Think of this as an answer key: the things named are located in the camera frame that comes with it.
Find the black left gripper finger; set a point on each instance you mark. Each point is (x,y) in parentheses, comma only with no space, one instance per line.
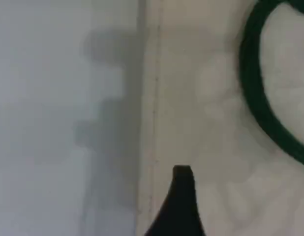
(180,209)

